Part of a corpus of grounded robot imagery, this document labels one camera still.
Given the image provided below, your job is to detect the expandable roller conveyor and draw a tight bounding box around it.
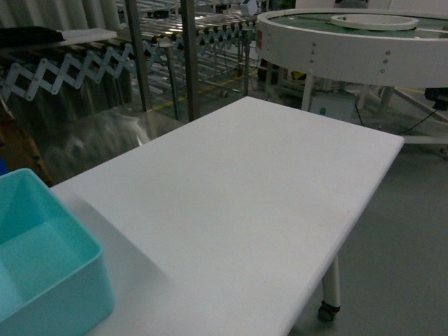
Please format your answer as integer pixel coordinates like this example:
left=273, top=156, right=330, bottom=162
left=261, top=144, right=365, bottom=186
left=1, top=1, right=269, bottom=102

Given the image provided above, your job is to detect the white table leg with caster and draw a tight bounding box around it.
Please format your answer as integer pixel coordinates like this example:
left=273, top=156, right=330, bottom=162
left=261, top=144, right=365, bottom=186
left=318, top=256, right=341, bottom=322

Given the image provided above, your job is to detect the teal plastic bin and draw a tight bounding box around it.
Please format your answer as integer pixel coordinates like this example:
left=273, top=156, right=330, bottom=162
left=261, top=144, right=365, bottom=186
left=1, top=169, right=115, bottom=335

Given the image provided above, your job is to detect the white round conveyor table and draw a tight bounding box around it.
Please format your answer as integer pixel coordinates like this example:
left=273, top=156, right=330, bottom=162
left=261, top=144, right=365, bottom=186
left=256, top=8, right=447, bottom=111

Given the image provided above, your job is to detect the black flat tray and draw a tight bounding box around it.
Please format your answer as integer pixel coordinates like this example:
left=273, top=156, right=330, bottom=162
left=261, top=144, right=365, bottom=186
left=1, top=26, right=65, bottom=48

